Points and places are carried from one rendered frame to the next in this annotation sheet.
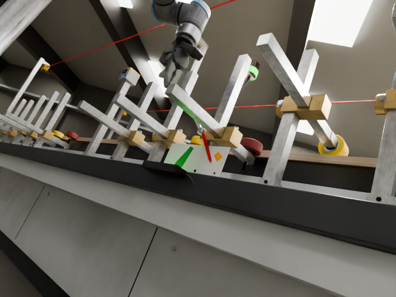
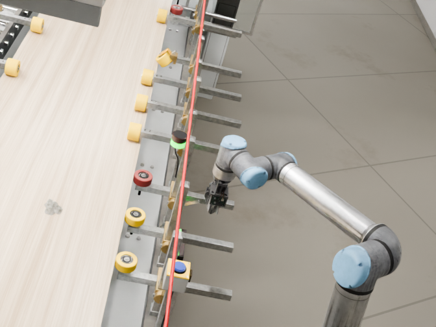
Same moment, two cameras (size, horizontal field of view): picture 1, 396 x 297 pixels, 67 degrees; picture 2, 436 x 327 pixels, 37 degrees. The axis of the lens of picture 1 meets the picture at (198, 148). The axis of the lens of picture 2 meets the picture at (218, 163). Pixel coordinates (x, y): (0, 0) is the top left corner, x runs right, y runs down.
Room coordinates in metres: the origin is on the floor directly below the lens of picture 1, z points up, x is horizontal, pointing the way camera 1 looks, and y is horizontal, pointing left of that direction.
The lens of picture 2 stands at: (2.63, 1.31, 2.66)
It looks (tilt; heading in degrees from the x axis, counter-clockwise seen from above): 36 degrees down; 215
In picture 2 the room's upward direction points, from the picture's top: 18 degrees clockwise
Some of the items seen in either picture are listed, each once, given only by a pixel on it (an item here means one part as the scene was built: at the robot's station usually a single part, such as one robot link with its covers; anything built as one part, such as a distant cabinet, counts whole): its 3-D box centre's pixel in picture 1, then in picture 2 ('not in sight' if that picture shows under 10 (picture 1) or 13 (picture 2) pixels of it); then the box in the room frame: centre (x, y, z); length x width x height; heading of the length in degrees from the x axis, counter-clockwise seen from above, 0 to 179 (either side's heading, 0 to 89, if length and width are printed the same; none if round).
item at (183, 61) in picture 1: (177, 53); (219, 188); (0.97, 0.20, 1.11); 0.09 x 0.08 x 0.12; 43
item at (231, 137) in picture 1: (220, 137); (174, 195); (0.91, -0.05, 0.84); 0.13 x 0.06 x 0.05; 43
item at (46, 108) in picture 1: (40, 118); not in sight; (2.20, 1.16, 0.94); 0.03 x 0.03 x 0.48; 43
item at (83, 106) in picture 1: (124, 132); (174, 285); (1.22, 0.31, 0.82); 0.43 x 0.03 x 0.04; 133
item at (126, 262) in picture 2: not in sight; (124, 268); (1.36, 0.17, 0.85); 0.08 x 0.08 x 0.11
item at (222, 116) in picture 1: (224, 112); (179, 182); (0.92, -0.04, 0.94); 0.03 x 0.03 x 0.48; 43
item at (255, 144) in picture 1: (247, 155); (141, 184); (1.00, -0.17, 0.85); 0.08 x 0.08 x 0.11
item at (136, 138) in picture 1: (129, 138); (162, 285); (1.27, 0.29, 0.82); 0.13 x 0.06 x 0.05; 43
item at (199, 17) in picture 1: (195, 19); (231, 153); (0.96, 0.20, 1.28); 0.10 x 0.09 x 0.12; 78
